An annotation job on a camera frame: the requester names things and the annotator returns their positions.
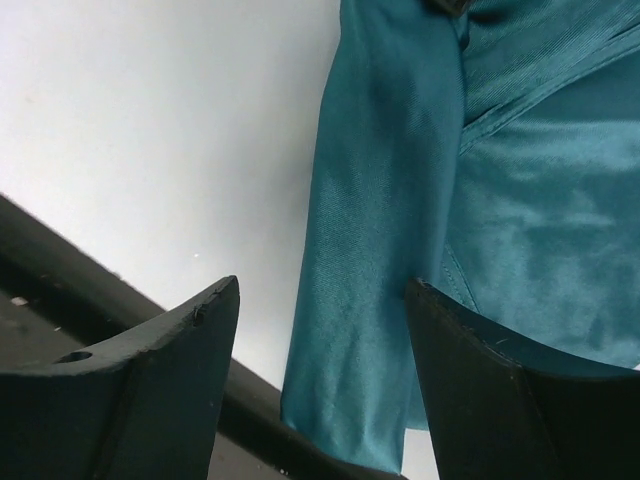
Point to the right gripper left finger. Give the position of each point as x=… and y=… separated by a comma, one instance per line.
x=143, y=404

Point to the teal satin napkin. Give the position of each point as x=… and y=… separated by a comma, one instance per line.
x=495, y=155

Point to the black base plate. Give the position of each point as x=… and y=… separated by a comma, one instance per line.
x=45, y=277

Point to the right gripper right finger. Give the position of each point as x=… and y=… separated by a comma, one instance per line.
x=502, y=406

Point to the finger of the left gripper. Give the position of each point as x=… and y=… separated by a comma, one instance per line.
x=452, y=8

